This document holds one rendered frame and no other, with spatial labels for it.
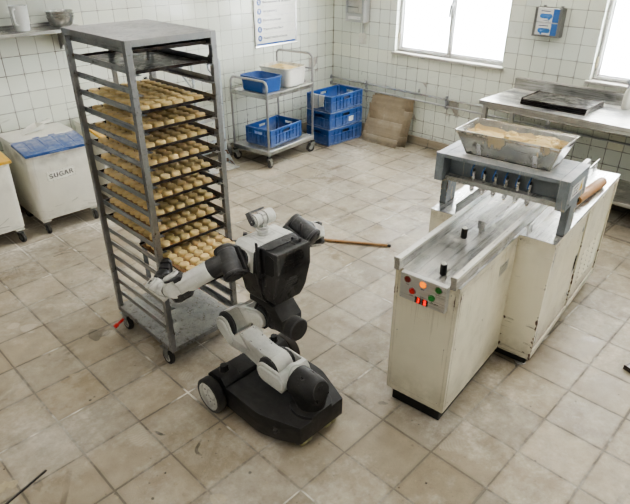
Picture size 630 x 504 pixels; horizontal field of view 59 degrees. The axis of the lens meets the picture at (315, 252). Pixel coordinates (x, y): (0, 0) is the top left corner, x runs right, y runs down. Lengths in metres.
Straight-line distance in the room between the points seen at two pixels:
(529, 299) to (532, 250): 0.30
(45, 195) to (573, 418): 4.20
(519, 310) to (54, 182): 3.76
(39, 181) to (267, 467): 3.20
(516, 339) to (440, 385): 0.71
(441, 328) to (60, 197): 3.56
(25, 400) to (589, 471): 2.92
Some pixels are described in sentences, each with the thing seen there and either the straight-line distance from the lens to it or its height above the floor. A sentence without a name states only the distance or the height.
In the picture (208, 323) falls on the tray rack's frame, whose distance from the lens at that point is 3.51.
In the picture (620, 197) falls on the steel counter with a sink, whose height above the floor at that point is 0.23.
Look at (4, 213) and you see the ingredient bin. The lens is 5.10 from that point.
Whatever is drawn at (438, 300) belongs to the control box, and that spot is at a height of 0.76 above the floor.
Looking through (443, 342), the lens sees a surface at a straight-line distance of 2.77.
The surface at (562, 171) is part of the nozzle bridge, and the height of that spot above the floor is 1.18.
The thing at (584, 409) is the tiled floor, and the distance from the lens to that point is 3.43.
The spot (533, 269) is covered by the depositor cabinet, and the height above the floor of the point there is 0.66.
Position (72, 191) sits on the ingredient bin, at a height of 0.32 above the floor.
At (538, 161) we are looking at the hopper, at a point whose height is 1.23.
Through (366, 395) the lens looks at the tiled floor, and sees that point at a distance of 3.20.
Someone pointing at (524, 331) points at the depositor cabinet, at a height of 0.26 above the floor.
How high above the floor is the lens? 2.19
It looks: 29 degrees down
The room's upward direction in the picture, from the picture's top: straight up
